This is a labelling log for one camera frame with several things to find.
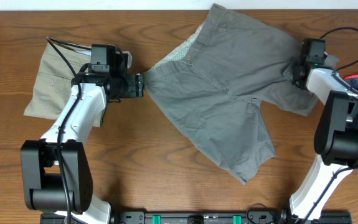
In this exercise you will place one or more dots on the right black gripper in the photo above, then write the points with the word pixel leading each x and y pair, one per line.
pixel 288 71

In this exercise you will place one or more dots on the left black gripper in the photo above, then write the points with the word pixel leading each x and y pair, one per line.
pixel 135 85

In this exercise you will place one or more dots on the grey shorts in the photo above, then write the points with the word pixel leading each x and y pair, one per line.
pixel 212 85

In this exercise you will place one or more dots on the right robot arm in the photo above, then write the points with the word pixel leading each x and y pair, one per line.
pixel 335 139

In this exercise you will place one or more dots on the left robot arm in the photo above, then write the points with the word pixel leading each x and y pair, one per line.
pixel 55 170

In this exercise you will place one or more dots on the folded khaki shorts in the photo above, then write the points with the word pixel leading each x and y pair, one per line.
pixel 52 86

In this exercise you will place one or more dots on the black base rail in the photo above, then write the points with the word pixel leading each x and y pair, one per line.
pixel 254 216

